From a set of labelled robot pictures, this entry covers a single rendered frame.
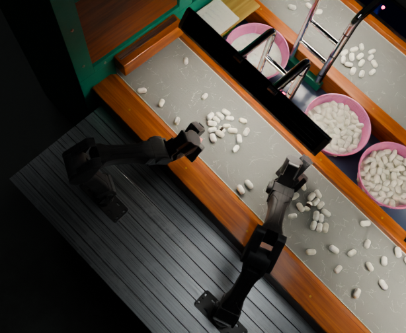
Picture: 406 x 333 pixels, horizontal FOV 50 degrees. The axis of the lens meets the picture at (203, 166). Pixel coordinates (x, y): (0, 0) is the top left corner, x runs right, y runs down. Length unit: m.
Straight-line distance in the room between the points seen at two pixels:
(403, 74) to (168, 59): 0.99
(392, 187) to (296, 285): 0.54
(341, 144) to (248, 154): 0.37
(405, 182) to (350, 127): 0.29
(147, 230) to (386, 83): 1.15
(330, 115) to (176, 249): 0.80
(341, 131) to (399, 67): 0.41
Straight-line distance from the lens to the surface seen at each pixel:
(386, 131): 1.87
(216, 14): 1.91
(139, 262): 1.60
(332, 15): 2.09
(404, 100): 1.99
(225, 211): 1.55
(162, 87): 1.75
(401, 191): 1.83
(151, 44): 1.71
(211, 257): 1.61
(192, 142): 1.35
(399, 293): 1.73
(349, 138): 1.80
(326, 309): 1.59
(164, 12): 1.78
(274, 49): 1.92
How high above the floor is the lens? 2.26
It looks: 70 degrees down
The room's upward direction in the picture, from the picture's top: 14 degrees clockwise
